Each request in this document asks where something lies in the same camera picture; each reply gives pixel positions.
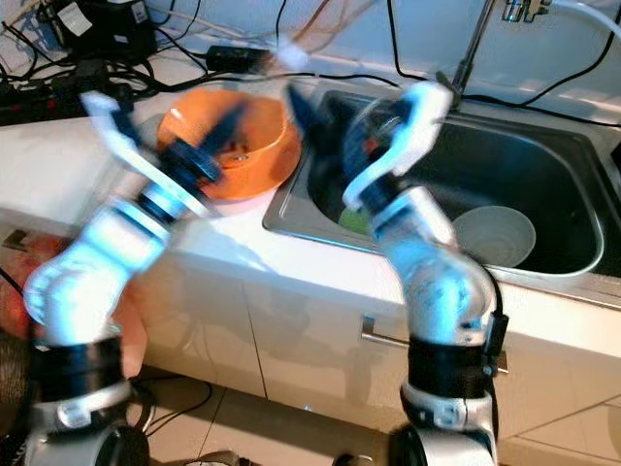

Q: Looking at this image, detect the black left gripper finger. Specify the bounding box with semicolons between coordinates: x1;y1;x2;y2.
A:
209;99;251;158

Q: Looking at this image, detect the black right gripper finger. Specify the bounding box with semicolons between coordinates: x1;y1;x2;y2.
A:
286;85;355;171

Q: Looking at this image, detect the orange plastic bowl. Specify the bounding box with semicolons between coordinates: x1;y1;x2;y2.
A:
155;89;302;202

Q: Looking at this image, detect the white kitchen cabinet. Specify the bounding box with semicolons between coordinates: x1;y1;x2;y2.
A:
0;218;621;466

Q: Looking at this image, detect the green plate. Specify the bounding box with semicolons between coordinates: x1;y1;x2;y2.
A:
338;206;379;236

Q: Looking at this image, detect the metal faucet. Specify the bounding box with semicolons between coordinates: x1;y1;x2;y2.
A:
451;0;554;88

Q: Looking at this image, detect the stainless steel sink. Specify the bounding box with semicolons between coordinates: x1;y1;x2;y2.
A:
262;89;621;292

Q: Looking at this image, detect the white bowl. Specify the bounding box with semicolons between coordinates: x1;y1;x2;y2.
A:
451;206;538;270

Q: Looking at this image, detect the black charger box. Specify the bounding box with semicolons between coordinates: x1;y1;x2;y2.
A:
49;0;156;64

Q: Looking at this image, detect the black power strip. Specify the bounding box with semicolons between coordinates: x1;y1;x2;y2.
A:
0;78;117;122

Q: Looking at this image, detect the black floor fan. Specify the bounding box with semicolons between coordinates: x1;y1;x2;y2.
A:
0;335;35;466

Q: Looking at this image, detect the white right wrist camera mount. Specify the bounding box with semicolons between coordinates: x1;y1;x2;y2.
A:
343;81;455;210

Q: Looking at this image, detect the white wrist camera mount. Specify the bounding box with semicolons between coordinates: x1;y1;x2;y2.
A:
80;90;207;210
343;81;455;210

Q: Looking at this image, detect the black adapter cable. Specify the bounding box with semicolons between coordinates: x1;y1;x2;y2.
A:
267;60;621;108

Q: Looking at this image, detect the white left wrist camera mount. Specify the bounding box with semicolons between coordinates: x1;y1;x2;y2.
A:
80;90;207;210

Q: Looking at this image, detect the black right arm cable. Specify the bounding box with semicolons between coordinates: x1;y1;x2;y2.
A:
485;272;513;389

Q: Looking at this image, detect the grey faucet hose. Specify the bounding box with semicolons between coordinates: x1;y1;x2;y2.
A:
548;0;621;40

